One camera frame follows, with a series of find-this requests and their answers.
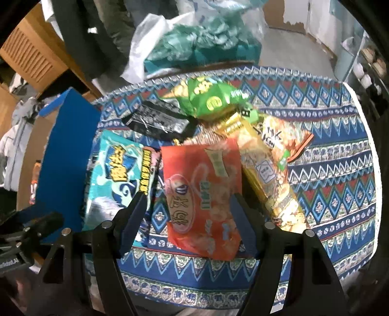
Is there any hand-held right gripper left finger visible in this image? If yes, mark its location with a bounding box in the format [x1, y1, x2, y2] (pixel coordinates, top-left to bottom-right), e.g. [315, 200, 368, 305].
[35, 191, 148, 316]

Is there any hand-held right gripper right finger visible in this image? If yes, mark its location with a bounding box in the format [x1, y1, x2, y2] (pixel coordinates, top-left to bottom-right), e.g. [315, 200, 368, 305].
[229, 193, 347, 316]

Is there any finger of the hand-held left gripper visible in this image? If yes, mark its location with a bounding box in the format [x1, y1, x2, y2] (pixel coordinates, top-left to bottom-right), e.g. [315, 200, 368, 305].
[12, 212, 65, 253]

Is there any long yellow snack pack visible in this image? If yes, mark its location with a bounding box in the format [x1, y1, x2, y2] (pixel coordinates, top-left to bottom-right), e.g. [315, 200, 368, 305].
[217, 114, 309, 234]

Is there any red snack bag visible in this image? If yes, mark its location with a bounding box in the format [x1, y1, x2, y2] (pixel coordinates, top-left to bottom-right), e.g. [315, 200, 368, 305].
[160, 139, 244, 261]

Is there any teal snack bag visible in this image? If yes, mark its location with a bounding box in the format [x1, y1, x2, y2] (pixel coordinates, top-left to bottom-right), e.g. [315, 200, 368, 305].
[83, 130, 161, 246]

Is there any blue cardboard box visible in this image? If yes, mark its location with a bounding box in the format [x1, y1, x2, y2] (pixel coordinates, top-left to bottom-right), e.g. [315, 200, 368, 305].
[41, 88, 102, 244]

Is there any orange yellow stick snack bag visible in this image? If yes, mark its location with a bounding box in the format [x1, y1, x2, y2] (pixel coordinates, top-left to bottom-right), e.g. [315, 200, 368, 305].
[174, 124, 231, 148]

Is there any orange snack bag green patch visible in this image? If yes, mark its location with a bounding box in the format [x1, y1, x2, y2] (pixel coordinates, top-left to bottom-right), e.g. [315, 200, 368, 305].
[258, 114, 314, 166]

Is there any black snack bag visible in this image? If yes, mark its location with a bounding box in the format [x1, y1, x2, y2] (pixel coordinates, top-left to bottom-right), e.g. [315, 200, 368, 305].
[122, 101, 199, 141]

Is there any grey clothes pile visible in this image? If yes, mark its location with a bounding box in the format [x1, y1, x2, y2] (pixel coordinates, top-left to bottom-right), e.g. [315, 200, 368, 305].
[0, 97, 41, 192]

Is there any blue patterned tablecloth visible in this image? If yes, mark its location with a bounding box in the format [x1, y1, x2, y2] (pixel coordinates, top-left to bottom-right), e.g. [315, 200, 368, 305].
[82, 65, 382, 310]

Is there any wooden louvred cabinet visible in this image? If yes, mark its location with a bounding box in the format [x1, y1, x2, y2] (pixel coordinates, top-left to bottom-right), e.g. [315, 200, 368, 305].
[0, 3, 101, 101]

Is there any white plastic bag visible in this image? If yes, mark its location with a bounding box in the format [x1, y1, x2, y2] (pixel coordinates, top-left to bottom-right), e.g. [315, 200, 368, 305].
[122, 14, 189, 82]

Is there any clear plastic bag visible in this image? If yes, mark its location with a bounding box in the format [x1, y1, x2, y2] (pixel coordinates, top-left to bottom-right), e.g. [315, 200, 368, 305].
[146, 12, 262, 73]

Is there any person in dark clothes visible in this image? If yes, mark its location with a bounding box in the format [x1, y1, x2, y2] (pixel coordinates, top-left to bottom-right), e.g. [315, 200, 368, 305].
[52, 0, 137, 95]

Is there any metal shelf rack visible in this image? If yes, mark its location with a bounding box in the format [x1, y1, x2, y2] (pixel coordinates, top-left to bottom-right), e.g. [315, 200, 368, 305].
[334, 30, 387, 122]

